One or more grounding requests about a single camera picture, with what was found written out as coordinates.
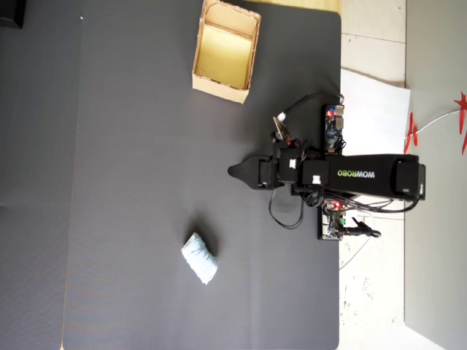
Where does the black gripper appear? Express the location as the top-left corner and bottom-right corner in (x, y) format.
(228, 155), (280, 190)

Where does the open cardboard box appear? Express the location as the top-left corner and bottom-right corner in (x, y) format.
(191, 0), (263, 106)

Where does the black camera cable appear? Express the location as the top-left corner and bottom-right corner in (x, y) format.
(282, 93), (346, 120)

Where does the servo driver board red LED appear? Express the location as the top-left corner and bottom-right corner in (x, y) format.
(316, 199), (347, 241)

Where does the light blue yarn-wrapped block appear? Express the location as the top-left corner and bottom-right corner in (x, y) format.
(181, 232), (219, 287)

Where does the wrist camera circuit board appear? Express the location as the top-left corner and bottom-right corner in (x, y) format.
(270, 113), (294, 145)

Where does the blue circuit board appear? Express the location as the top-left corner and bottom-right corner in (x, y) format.
(323, 104), (347, 154)

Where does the white paper sheet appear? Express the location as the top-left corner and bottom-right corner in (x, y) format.
(340, 68), (412, 219)

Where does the dark grey table mat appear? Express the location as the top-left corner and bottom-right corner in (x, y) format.
(61, 0), (342, 350)

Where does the red paper cutout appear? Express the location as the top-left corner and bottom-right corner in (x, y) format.
(403, 112), (420, 155)
(453, 90), (467, 157)

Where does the black box-shaped object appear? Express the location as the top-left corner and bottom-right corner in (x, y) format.
(0, 0), (26, 30)

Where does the white cable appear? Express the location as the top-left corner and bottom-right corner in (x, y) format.
(414, 110), (461, 135)

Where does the black servo wire loop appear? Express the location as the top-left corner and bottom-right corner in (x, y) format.
(269, 187), (306, 231)

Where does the black power plug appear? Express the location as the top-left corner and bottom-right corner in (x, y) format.
(341, 217), (382, 240)

